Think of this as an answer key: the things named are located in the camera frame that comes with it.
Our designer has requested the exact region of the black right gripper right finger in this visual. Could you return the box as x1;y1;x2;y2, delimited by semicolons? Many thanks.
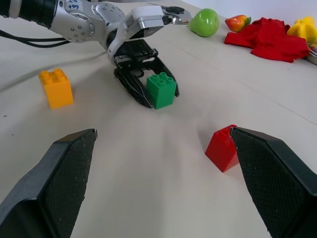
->
229;126;317;238

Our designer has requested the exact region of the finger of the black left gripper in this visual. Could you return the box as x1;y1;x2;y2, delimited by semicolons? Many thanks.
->
142;56;180;98
114;68;154;109

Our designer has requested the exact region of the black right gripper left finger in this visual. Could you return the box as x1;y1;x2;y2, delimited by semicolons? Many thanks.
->
0;128;98;238

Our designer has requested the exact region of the green toy brick cube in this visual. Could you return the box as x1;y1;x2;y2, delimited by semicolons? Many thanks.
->
146;71;177;110

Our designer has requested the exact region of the green plastic pear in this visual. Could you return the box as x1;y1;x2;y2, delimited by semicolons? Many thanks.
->
189;8;220;38

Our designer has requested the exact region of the red toy brick cube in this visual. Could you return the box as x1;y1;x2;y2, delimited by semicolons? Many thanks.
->
205;124;240;173

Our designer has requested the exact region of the yellow toy brick cube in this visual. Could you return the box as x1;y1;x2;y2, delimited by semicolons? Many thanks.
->
38;68;75;110

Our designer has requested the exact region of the red yellow plastic fruit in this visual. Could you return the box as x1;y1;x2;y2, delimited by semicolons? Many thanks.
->
224;14;252;33

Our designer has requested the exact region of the red cloth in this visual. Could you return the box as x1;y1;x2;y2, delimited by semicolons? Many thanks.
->
224;17;312;63

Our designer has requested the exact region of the yellow plastic bell pepper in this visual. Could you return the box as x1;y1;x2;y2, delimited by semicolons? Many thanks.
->
286;16;317;47

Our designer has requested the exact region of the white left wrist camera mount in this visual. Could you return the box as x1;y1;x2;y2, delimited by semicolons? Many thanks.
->
106;5;166;67

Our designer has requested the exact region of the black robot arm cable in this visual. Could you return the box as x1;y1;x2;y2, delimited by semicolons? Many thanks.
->
0;29;72;48

